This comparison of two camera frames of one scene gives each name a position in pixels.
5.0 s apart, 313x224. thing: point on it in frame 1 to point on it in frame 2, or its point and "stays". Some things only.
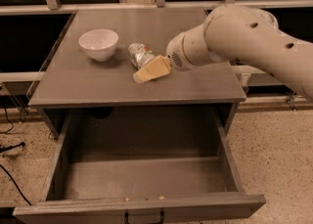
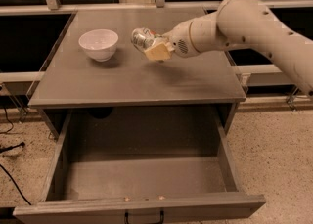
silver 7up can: (139, 54) to (143, 38)
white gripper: (175, 53) to (178, 39)
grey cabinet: (90, 71) stays
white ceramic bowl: (99, 43) stays
